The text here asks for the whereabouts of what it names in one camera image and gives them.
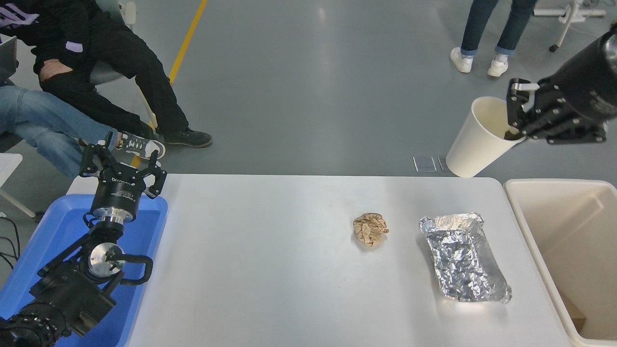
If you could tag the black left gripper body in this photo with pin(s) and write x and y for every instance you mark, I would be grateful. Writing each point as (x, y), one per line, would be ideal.
(118, 195)

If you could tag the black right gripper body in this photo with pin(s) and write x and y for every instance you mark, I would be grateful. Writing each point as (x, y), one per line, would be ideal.
(590, 86)

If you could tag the white paper cup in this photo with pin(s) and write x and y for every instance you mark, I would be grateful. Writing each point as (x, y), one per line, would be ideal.
(475, 149)

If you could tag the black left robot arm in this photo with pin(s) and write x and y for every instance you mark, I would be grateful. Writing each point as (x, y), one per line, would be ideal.
(72, 294)

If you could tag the person's left hand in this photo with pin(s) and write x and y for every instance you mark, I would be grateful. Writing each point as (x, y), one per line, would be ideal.
(54, 70)

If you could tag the white wheeled office chair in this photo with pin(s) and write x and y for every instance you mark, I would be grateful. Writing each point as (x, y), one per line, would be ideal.
(565, 26)

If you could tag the white power strip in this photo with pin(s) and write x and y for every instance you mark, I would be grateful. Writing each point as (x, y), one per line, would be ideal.
(572, 19)

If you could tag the white desk foot bar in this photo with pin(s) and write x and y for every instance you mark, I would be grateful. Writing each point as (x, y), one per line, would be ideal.
(595, 13)

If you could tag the seated person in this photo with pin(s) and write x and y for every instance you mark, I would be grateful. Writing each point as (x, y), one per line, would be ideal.
(115, 62)
(43, 120)

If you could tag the blue plastic tray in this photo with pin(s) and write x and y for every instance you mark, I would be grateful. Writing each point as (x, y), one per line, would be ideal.
(53, 231)

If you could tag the grey white wheeled chair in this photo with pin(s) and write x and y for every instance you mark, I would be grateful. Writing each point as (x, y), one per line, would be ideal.
(103, 74)

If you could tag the large pale bin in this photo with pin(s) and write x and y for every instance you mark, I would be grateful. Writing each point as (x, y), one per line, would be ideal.
(578, 226)

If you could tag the black chair seat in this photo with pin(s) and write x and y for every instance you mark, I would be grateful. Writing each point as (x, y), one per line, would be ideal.
(8, 142)

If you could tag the standing person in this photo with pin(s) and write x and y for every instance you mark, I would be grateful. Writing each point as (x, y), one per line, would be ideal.
(477, 24)

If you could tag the clear floor plate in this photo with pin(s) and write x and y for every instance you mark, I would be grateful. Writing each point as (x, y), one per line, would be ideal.
(424, 163)
(442, 163)

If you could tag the silver foil tray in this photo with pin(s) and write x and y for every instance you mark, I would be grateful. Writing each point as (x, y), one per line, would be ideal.
(462, 260)

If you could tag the crumpled tan paper ball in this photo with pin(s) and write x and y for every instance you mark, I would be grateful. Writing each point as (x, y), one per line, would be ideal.
(369, 230)

